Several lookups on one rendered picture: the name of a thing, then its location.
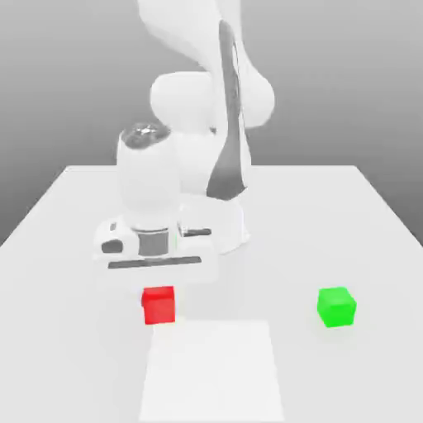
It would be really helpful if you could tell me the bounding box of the small red cube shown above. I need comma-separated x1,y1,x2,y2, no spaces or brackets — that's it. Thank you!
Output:
140,286,177,326

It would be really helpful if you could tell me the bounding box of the small green cube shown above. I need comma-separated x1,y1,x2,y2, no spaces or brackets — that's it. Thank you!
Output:
316,286,358,329

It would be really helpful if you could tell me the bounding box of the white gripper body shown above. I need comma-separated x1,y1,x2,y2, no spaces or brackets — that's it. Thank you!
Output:
97,254,220,288

